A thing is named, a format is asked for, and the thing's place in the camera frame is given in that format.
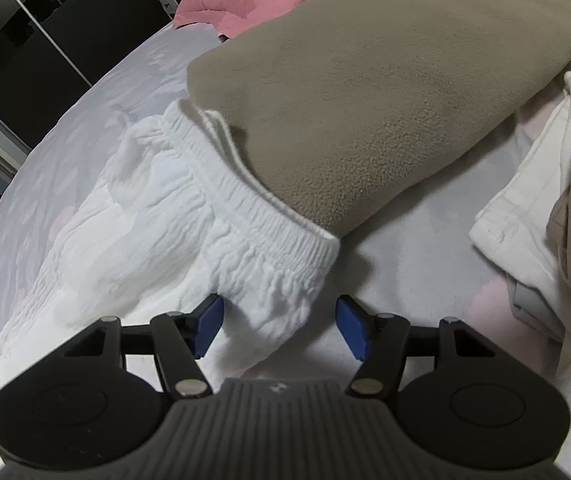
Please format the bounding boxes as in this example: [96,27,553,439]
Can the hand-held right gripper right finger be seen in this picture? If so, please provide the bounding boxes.
[335,296,496,397]

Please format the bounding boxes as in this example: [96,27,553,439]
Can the beige fleece blanket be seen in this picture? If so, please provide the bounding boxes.
[185,0,571,238]

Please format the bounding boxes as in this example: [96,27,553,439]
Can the white cotton garment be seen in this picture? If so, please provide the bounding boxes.
[468,57,571,401]

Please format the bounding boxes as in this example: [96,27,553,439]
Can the grey cloth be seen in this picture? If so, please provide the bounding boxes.
[508,280,566,341]

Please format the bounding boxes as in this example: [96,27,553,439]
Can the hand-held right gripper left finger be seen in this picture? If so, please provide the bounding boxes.
[62,294,225,397]

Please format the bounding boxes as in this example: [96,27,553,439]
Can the dark sliding wardrobe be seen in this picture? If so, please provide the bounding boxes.
[0,0,201,161]

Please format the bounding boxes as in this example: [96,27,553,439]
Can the white crinkled pants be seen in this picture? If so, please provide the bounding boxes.
[0,99,341,456]

